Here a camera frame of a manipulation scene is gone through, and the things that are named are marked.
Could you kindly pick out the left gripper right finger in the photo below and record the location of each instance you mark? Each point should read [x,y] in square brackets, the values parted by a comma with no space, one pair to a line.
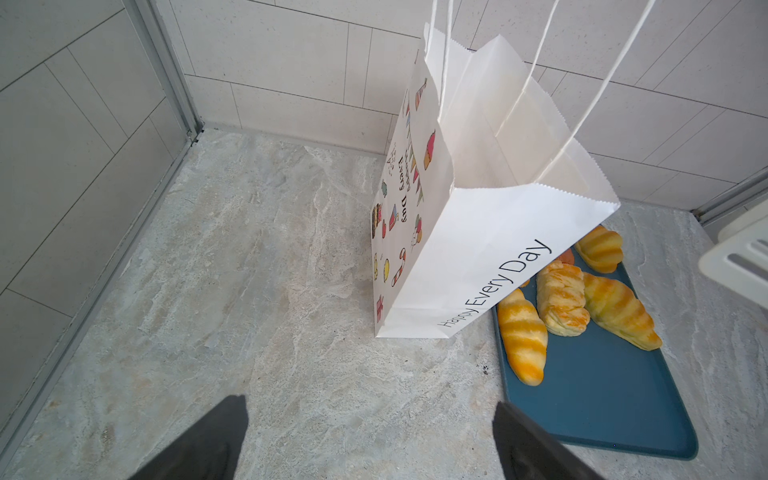
[527,451]

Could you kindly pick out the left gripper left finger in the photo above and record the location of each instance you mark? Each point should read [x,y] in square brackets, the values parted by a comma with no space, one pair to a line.
[209,449]

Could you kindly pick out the long striped croissant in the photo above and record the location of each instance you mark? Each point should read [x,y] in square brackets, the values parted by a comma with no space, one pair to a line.
[615,308]

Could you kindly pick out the white and steel tongs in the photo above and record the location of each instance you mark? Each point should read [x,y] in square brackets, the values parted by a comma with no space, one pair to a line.
[738,260]

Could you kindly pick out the braided pastry bread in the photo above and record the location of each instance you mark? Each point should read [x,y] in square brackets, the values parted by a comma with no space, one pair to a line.
[561,299]

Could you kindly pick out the white paper bag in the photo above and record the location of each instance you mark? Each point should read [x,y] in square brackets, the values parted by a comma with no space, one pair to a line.
[484,185]

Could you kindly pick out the blue rectangular tray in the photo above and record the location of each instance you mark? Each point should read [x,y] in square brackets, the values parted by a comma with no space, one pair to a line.
[600,391]

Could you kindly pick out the striped bun lower left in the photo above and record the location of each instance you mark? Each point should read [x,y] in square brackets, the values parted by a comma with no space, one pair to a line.
[524,336]

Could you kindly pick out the reddish brown croissant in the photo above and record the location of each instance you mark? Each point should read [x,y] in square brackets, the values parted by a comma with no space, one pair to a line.
[567,257]

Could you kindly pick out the small striped bun top right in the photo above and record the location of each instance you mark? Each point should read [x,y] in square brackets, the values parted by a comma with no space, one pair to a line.
[601,249]

